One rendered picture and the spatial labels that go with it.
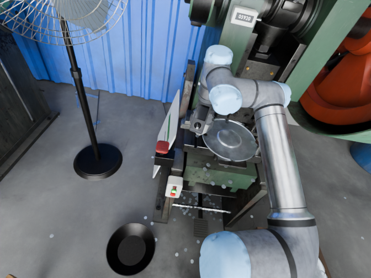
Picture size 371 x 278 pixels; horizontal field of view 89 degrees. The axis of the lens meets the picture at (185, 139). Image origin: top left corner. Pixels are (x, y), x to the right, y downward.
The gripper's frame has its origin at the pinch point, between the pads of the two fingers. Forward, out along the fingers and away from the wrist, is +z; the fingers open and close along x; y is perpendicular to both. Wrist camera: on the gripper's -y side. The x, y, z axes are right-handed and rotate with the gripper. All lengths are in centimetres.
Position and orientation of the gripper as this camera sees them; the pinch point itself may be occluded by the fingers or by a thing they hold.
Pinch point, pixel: (198, 134)
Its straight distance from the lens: 78.6
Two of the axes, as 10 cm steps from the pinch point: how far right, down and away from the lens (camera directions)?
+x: -9.5, -3.1, 1.0
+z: -1.0, 5.8, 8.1
